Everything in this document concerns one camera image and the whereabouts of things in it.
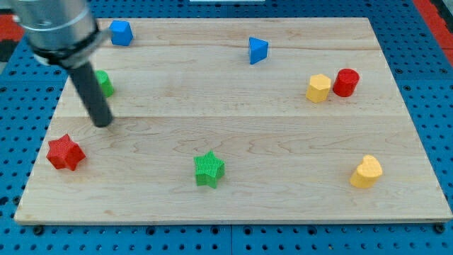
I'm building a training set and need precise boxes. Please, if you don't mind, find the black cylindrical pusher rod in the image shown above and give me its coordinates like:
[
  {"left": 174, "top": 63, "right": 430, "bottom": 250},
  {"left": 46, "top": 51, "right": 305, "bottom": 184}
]
[{"left": 67, "top": 62, "right": 113, "bottom": 128}]

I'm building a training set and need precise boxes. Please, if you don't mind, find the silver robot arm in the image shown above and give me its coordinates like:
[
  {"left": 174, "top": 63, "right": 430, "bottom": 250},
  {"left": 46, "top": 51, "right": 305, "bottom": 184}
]
[{"left": 8, "top": 0, "right": 113, "bottom": 128}]

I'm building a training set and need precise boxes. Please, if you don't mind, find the red star block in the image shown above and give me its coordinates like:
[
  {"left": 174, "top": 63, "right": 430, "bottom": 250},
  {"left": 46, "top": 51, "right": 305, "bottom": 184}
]
[{"left": 46, "top": 134, "right": 86, "bottom": 171}]

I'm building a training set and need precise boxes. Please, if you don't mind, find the green star block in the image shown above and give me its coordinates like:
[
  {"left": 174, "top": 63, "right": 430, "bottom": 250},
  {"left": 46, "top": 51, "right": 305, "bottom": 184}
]
[{"left": 194, "top": 151, "right": 225, "bottom": 188}]

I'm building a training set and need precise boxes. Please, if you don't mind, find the green cylinder block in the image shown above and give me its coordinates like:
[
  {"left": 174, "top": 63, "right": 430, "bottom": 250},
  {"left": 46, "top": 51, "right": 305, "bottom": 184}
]
[{"left": 95, "top": 70, "right": 115, "bottom": 98}]

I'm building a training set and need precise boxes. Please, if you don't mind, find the blue cube block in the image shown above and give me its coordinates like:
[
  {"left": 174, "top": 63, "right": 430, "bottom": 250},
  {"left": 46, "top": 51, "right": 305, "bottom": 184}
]
[{"left": 109, "top": 20, "right": 134, "bottom": 46}]

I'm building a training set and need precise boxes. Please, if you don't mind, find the light wooden board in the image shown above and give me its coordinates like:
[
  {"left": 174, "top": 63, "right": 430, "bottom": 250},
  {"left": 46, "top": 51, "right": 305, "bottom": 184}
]
[{"left": 15, "top": 18, "right": 452, "bottom": 225}]

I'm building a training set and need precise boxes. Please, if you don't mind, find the blue triangle block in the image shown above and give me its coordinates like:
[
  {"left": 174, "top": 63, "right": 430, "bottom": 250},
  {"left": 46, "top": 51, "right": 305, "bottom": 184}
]
[{"left": 248, "top": 37, "right": 269, "bottom": 64}]

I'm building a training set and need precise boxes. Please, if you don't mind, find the yellow hexagon block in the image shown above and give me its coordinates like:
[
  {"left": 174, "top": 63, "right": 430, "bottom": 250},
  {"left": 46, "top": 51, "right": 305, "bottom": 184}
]
[{"left": 306, "top": 74, "right": 331, "bottom": 103}]

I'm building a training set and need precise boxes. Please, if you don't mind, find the red cylinder block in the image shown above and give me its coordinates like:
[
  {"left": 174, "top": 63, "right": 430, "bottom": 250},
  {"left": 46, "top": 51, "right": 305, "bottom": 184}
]
[{"left": 333, "top": 69, "right": 360, "bottom": 97}]

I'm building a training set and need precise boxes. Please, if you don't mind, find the yellow heart block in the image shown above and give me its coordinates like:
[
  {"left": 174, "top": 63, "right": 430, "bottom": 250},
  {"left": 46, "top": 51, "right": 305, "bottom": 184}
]
[{"left": 350, "top": 154, "right": 383, "bottom": 188}]

